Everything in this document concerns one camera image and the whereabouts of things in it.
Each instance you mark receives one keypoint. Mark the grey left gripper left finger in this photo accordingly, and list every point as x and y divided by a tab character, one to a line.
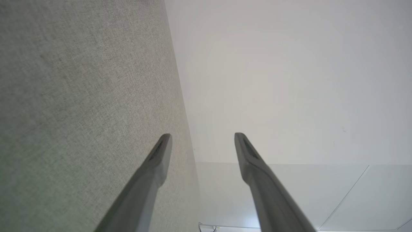
141	193

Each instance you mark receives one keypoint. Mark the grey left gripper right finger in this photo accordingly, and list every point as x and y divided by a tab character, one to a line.
270	199

